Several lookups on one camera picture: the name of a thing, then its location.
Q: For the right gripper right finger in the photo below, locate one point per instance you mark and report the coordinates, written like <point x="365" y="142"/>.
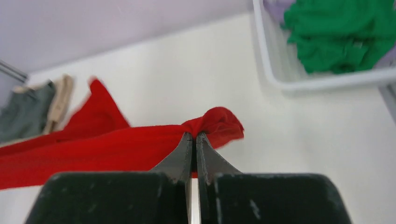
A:
<point x="210" y="163"/>

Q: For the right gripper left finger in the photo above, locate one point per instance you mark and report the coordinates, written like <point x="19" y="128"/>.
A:
<point x="177" y="165"/>

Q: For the red t shirt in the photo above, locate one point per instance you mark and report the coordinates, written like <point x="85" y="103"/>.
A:
<point x="98" y="138"/>

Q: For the white plastic basket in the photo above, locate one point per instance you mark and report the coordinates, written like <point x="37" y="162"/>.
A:
<point x="284" y="71"/>

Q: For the folded beige t shirt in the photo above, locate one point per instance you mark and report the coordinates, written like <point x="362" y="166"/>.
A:
<point x="58" y="108"/>

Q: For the folded grey t shirt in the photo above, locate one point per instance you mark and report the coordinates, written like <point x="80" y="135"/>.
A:
<point x="25" y="115"/>

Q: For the lilac t shirt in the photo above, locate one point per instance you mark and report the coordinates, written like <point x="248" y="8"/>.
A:
<point x="277" y="9"/>

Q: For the green t shirt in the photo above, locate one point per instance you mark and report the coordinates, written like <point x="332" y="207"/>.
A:
<point x="340" y="34"/>

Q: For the left aluminium frame post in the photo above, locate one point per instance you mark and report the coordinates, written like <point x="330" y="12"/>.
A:
<point x="12" y="72"/>

